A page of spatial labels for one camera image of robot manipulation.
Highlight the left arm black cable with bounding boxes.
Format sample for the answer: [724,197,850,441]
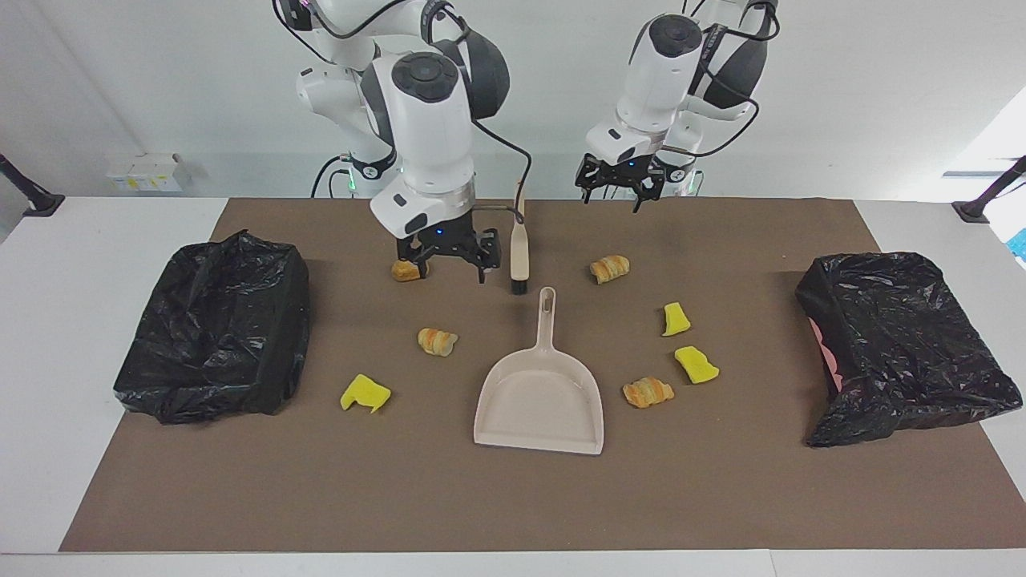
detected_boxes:
[664,0,780,157]

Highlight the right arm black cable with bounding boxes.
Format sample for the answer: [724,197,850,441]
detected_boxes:
[273,0,533,211]

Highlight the brown table mat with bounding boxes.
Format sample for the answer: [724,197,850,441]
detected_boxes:
[60,198,1026,552]

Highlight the beige plastic dustpan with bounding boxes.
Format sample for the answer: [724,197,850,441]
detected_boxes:
[473,287,604,456]

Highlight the black camera stand foot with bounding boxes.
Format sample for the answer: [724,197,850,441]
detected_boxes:
[952,156,1026,224]
[0,152,65,217]

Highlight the black bag bin pink liner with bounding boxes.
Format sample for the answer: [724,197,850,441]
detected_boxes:
[795,252,1023,448]

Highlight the black bag lined bin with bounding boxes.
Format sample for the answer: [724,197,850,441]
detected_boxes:
[114,230,312,424]

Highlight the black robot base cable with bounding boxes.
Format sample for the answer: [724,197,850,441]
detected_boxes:
[311,155,347,199]

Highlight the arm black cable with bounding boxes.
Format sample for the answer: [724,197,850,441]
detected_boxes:
[664,0,780,157]
[273,0,533,211]

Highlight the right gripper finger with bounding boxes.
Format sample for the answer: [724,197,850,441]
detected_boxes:
[473,232,503,285]
[397,244,430,280]

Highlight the beige hand brush black bristles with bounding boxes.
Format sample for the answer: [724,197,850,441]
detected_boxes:
[511,200,531,296]

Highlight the white wall outlet box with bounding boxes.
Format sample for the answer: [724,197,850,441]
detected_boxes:
[107,152,192,193]

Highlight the striped croissant piece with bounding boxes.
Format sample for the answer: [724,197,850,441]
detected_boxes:
[418,327,459,357]
[623,377,675,410]
[590,255,631,285]

